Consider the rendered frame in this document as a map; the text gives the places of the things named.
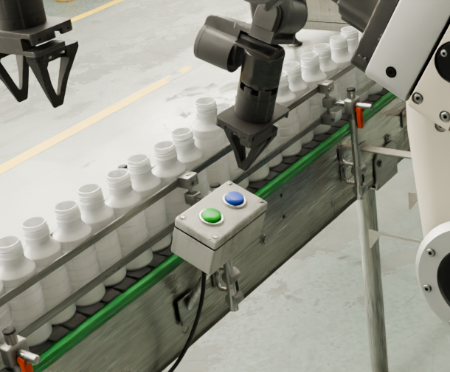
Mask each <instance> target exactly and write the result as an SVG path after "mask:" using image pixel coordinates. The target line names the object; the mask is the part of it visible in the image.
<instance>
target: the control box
mask: <svg viewBox="0 0 450 372"><path fill-rule="evenodd" d="M231 191H237V192H239V193H241V194H242V195H243V197H244V203H243V204H241V205H232V204H229V203H227V202H226V200H225V196H226V194H227V193H228V192H231ZM267 204H268V203H267V201H264V200H263V199H261V198H259V197H258V196H256V195H254V194H253V193H250V192H249V191H247V190H245V189H243V188H242V187H240V186H238V185H236V184H235V183H233V182H231V181H227V182H226V183H224V184H223V185H221V186H220V187H219V188H217V189H216V190H214V191H213V192H211V193H210V194H209V195H208V196H206V197H204V198H203V199H202V200H201V201H199V202H198V203H196V204H194V205H193V206H192V207H191V208H189V209H188V210H186V211H185V212H183V213H182V214H181V215H180V216H178V217H177V218H176V221H175V227H174V231H173V241H172V247H171V252H173V253H175V254H176V255H178V256H179V257H181V258H183V259H184V260H186V261H187V262H189V263H190V264H192V265H193V266H195V267H197V268H199V269H200V270H201V271H202V274H201V277H200V278H199V279H198V282H197V284H196V285H195V287H194V289H192V290H191V291H190V292H188V293H187V294H186V295H185V296H183V298H182V299H180V300H179V301H178V302H177V305H178V310H179V316H180V321H181V326H182V327H183V326H185V325H186V324H187V323H188V322H190V321H191V320H192V319H193V318H194V317H195V316H196V317H195V321H194V323H193V327H192V330H191V332H190V335H189V337H188V339H187V342H186V344H185V346H184V348H183V350H182V352H181V353H180V355H179V358H178V359H177V360H176V362H175V363H174V364H173V366H172V367H171V368H170V370H169V371H168V372H174V370H175V369H176V367H177V366H178V365H179V363H180V361H181V360H182V359H183V357H184V355H185V354H186V352H187V349H188V348H189V346H190V343H191V341H192V339H193V336H194V333H195V330H196V328H197V325H198V321H199V319H200V316H201V311H202V307H203V304H204V295H205V289H206V283H207V281H208V279H209V278H210V275H211V274H213V273H214V272H215V271H217V270H218V269H219V268H220V267H222V266H223V265H224V264H225V263H226V262H227V261H229V260H230V259H231V258H233V257H234V256H235V255H237V254H238V253H239V252H240V251H241V250H242V249H243V248H245V247H246V246H247V245H249V244H250V243H251V242H252V241H253V240H255V239H256V238H257V237H258V236H259V235H260V234H261V231H262V228H263V222H264V218H265V214H266V208H267ZM207 208H215V209H217V210H219V211H220V212H221V220H220V221H219V222H216V223H210V222H208V221H205V220H203V218H202V217H201V216H202V212H203V211H204V210H205V209H207ZM200 294H201V296H200V300H199V302H198V296H199V295H200Z"/></svg>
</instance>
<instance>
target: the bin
mask: <svg viewBox="0 0 450 372"><path fill-rule="evenodd" d="M401 123H402V128H403V127H404V126H406V125H407V117H406V108H405V109H404V110H403V111H402V112H401ZM367 153H373V154H382V155H387V156H396V157H401V158H406V159H412V155H411V152H410V151H400V150H395V149H390V148H381V147H375V146H370V145H367V141H366V140H365V141H364V142H363V143H362V144H360V156H361V162H363V161H364V160H365V159H366V158H367ZM408 196H409V209H410V210H411V209H412V207H413V206H414V204H415V203H416V201H417V200H418V195H417V193H413V192H408ZM368 234H369V243H370V248H372V247H373V245H374V243H375V242H376V241H377V240H378V238H379V236H380V235H385V236H388V237H392V238H399V239H402V240H406V241H413V242H416V243H420V244H421V242H422V240H418V239H414V238H408V237H404V236H400V235H394V234H390V233H386V232H379V231H375V230H368Z"/></svg>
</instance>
